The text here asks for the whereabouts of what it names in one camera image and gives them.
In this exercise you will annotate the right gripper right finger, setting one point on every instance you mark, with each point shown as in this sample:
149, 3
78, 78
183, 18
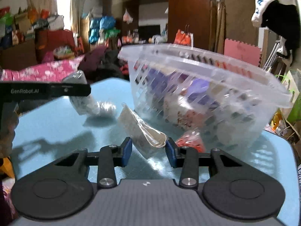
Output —
186, 158

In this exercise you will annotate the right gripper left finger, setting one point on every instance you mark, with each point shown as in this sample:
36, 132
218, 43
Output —
112, 156

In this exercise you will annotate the red item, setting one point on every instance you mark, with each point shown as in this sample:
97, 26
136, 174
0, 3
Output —
192, 139

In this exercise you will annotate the beige pouch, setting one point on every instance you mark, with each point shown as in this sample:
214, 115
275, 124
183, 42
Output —
146, 139

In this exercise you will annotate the blue patterned plastic bag bundle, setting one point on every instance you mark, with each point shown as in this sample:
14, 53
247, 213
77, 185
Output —
87, 105

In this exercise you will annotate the clear plastic basket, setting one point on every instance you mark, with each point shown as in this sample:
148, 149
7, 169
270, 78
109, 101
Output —
229, 101

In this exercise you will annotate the pink floral blanket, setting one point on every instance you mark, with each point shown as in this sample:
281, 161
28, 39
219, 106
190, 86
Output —
54, 71

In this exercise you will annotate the green white shopping bag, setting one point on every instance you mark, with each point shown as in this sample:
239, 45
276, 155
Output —
291, 82

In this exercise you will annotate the orange white shopping bag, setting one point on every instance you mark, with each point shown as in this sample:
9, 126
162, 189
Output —
184, 38

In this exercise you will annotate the pink foam mat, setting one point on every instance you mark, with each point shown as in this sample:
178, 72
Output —
242, 51

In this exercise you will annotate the dark red wooden wardrobe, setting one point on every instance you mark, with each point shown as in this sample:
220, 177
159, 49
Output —
190, 15

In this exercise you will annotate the brown wooden door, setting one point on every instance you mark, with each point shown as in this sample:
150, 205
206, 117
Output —
238, 21

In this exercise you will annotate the white hooded garment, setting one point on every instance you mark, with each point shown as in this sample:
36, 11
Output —
281, 17

